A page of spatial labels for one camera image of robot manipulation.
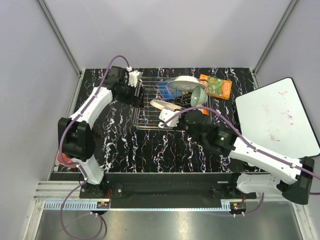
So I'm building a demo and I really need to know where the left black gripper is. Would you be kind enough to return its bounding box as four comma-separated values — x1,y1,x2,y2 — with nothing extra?
116,81,145,108

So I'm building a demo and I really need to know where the green ceramic bowl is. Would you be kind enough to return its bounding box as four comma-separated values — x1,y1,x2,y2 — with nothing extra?
190,86,208,107

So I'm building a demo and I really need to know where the pink cream floral plate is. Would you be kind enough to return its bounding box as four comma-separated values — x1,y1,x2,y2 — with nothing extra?
149,99,183,112

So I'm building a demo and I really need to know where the white paper plate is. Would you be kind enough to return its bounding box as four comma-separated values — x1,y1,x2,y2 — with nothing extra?
167,75,206,92

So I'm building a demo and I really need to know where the metal wire dish rack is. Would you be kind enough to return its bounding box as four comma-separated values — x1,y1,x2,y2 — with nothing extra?
132,77,209,130

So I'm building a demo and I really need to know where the orange bowl white inside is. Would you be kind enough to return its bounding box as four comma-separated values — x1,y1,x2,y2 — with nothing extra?
196,105,209,116

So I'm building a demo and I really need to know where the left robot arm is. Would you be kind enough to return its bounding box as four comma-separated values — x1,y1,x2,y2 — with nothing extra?
57,66,144,198

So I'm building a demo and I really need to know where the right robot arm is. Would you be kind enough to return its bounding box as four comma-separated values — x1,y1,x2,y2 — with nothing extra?
176,107,315,205

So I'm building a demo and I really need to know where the orange green book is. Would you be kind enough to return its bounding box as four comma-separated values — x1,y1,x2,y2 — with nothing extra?
199,74,232,100

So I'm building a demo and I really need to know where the blue landscape book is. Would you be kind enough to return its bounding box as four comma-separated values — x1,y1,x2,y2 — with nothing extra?
156,81,183,101

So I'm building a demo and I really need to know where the white whiteboard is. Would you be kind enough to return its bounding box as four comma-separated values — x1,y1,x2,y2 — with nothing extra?
235,77,320,159

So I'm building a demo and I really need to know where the pink cup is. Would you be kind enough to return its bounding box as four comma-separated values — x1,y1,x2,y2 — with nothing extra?
56,152,77,169

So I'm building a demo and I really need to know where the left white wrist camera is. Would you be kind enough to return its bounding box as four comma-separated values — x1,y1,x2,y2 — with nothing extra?
127,71,142,88

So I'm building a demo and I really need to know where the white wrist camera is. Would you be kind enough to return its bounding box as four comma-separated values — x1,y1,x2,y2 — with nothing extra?
158,107,182,128
127,71,142,88

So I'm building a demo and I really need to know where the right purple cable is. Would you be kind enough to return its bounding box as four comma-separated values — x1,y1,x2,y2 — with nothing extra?
159,106,320,217

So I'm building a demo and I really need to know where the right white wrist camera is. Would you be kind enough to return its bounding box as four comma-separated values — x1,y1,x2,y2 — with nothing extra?
158,107,182,128

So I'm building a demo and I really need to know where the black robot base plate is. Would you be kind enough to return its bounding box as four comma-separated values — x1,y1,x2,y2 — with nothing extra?
48,171,288,210

